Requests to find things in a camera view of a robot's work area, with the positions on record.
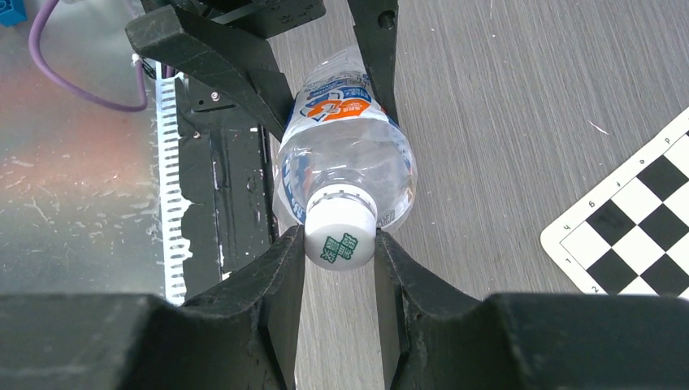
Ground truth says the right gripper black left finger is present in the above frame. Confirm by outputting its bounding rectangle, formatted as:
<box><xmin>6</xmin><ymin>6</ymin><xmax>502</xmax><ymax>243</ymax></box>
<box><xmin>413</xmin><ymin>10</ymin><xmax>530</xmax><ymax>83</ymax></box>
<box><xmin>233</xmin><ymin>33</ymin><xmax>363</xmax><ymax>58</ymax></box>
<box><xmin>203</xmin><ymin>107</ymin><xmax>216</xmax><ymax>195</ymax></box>
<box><xmin>1</xmin><ymin>227</ymin><xmax>305</xmax><ymax>389</ymax></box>

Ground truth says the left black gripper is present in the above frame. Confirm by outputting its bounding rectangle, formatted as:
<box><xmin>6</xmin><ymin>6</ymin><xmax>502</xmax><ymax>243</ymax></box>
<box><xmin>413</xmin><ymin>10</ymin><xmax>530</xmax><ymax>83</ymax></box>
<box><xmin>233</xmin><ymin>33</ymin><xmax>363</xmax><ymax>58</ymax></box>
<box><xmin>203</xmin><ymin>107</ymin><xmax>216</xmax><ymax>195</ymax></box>
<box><xmin>125</xmin><ymin>0</ymin><xmax>399</xmax><ymax>140</ymax></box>

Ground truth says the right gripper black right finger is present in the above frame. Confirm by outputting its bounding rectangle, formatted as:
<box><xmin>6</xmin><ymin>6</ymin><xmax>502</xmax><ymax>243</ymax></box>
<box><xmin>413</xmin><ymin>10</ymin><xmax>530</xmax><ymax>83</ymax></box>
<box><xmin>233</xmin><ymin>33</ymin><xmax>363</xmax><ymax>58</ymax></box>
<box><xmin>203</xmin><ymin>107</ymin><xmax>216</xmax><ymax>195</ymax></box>
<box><xmin>374</xmin><ymin>231</ymin><xmax>688</xmax><ymax>389</ymax></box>

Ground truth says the clear bottle blue label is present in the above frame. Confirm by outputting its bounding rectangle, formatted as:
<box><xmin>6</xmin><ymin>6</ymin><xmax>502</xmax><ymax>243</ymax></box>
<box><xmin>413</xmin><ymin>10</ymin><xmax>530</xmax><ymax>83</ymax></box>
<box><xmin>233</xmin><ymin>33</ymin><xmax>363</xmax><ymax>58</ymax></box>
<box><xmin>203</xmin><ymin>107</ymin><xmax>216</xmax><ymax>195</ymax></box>
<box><xmin>273</xmin><ymin>45</ymin><xmax>417</xmax><ymax>232</ymax></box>

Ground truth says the white green bottle cap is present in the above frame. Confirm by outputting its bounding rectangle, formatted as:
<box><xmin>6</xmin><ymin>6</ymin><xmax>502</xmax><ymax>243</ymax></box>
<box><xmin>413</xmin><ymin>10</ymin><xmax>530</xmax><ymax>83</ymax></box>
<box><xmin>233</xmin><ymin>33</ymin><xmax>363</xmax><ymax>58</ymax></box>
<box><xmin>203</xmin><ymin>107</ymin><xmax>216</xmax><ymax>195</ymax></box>
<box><xmin>304</xmin><ymin>184</ymin><xmax>377</xmax><ymax>271</ymax></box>

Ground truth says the black white chessboard mat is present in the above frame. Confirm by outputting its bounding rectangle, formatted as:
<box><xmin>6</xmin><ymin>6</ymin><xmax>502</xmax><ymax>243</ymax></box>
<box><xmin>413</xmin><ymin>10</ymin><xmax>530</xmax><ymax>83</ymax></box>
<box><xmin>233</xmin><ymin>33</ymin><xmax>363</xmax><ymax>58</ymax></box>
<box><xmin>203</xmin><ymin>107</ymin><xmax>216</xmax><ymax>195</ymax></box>
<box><xmin>540</xmin><ymin>110</ymin><xmax>688</xmax><ymax>299</ymax></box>

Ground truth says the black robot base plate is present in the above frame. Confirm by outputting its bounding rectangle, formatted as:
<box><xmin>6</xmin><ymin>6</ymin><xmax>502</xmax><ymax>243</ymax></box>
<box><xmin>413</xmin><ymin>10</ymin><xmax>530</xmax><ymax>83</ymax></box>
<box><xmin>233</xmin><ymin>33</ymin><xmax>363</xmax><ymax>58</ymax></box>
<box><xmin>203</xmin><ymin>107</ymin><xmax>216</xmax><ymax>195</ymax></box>
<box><xmin>175</xmin><ymin>78</ymin><xmax>275</xmax><ymax>299</ymax></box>

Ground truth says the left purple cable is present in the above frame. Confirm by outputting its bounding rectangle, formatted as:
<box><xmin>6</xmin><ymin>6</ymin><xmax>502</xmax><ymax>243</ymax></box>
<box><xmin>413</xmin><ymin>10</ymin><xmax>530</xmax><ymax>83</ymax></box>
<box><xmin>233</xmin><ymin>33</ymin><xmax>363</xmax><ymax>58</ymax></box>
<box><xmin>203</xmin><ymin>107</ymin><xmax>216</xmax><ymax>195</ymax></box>
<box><xmin>28</xmin><ymin>0</ymin><xmax>149</xmax><ymax>113</ymax></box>

